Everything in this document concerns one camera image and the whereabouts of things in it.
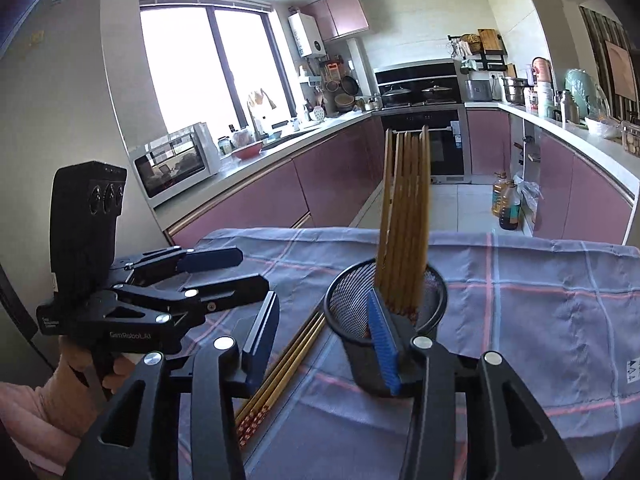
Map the person's left hand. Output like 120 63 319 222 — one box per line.
58 336 136 394

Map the white microwave oven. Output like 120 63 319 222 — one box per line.
129 122 221 208

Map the black mesh pen holder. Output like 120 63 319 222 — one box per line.
322 259 448 398

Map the blue plaid tablecloth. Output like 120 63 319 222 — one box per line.
202 228 639 479

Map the pink bowl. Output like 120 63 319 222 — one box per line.
232 141 264 160

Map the dark oil bottle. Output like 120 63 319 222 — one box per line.
498 181 521 231

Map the yellow oil bottle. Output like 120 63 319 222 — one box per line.
491 171 509 217

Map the left black wok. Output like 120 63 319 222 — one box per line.
381 86 412 107

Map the black wok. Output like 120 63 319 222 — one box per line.
381 86 412 107
421 84 456 103

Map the white water heater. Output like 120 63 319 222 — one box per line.
288 12 326 58

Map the black built-in oven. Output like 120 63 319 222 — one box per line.
382 110 465 177

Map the right black wok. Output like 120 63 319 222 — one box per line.
421 84 456 103

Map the pink upper cabinet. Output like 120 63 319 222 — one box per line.
302 0 370 41

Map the black range hood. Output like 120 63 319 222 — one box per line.
374 60 460 88

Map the silver toaster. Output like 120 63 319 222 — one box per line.
465 79 494 102

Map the steel stock pot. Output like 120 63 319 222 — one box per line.
501 77 529 106

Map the mint green appliance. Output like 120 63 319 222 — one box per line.
564 68 599 118

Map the black camera box left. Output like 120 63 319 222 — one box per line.
50 160 127 308

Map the black wall rack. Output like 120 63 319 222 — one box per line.
448 28 508 74

